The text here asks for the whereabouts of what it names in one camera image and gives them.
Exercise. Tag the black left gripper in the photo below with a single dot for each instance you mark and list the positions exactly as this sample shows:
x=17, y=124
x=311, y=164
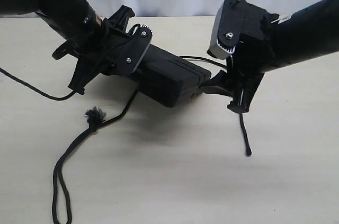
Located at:
x=114, y=50

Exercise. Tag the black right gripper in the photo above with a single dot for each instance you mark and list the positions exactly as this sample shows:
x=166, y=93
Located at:
x=240, y=35

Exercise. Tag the black plastic carrying case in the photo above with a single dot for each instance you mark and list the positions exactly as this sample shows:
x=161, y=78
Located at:
x=169, y=79

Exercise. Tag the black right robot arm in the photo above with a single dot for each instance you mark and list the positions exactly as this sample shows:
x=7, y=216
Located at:
x=303, y=35

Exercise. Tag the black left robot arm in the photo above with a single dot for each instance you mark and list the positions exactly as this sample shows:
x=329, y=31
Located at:
x=68, y=18

